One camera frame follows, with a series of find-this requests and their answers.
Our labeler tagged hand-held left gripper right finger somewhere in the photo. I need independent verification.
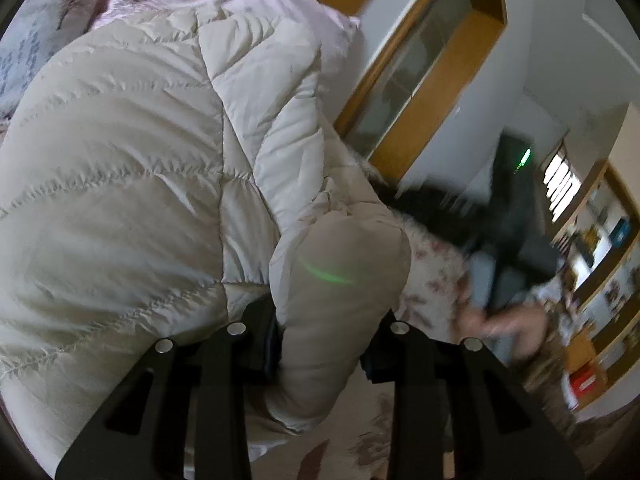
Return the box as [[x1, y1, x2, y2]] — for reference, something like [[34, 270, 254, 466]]
[[360, 310, 586, 480]]

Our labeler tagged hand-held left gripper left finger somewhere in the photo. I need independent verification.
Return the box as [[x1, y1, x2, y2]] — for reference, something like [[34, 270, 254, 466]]
[[54, 297, 283, 480]]

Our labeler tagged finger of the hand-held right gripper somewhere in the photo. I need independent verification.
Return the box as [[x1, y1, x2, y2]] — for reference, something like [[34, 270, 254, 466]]
[[372, 180, 493, 253]]

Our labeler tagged beige quilted down jacket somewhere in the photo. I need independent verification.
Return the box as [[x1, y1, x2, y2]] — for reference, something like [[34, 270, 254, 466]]
[[0, 7, 413, 466]]

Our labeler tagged person's right hand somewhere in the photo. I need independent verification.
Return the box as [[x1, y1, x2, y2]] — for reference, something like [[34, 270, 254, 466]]
[[457, 300, 551, 361]]

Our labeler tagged bright window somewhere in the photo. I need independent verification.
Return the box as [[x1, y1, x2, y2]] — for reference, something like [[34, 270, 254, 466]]
[[542, 152, 581, 221]]

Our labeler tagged floral bedspread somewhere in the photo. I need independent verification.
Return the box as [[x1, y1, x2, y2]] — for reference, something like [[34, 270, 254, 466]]
[[185, 150, 481, 480]]

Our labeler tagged wooden bookshelf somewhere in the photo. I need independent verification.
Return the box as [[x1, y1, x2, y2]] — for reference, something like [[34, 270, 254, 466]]
[[550, 160, 640, 411]]

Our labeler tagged wooden framed glass door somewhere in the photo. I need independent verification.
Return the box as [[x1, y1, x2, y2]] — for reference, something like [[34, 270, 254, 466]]
[[312, 0, 508, 183]]

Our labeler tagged red box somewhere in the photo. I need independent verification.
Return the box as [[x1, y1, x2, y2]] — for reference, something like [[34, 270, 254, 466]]
[[570, 367, 607, 397]]

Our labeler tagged lavender print pillow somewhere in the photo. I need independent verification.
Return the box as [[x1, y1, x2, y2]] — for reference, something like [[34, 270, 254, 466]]
[[0, 0, 131, 121]]

